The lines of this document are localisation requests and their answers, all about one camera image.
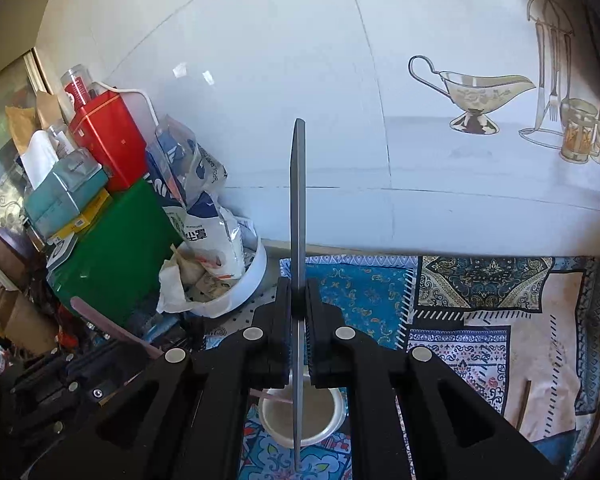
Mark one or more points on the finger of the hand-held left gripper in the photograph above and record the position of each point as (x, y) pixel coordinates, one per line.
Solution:
(45, 375)
(110, 370)

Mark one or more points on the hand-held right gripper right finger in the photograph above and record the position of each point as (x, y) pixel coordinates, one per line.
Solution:
(314, 325)

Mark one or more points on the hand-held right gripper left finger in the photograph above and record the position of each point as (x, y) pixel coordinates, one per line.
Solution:
(284, 320)

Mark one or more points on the pink chopstick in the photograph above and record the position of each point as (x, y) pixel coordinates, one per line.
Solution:
(115, 329)

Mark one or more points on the white cup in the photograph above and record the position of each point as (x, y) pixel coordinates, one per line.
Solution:
(320, 425)

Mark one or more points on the brown chopstick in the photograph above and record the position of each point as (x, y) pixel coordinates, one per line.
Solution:
(524, 405)

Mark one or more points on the white round tub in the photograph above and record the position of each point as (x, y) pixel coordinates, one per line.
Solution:
(250, 280)

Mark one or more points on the cardboard box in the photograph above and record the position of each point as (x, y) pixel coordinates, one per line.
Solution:
(20, 320)

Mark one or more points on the white printed plastic bag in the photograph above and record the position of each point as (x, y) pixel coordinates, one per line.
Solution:
(215, 240)

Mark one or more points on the green box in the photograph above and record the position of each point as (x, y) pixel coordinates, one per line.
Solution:
(115, 260)

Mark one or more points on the crumpled white paper bag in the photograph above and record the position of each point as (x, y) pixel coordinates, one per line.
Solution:
(177, 280)

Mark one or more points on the yellow box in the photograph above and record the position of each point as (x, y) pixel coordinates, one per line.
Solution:
(87, 217)

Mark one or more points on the patterned tablecloth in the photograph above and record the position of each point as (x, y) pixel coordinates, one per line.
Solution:
(475, 330)

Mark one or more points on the teal tissue box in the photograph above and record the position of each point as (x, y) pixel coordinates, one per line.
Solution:
(65, 195)

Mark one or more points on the blue and white plastic bag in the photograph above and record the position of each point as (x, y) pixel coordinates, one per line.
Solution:
(180, 160)

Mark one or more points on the glass cabinet door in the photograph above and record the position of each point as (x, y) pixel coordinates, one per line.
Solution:
(2, 160)

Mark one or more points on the red tin box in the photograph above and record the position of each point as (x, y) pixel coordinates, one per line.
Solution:
(112, 140)

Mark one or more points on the brown paper bag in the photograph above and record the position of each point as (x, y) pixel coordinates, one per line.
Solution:
(27, 115)

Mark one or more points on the clear plastic jar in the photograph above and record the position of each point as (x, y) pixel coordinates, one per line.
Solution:
(77, 85)

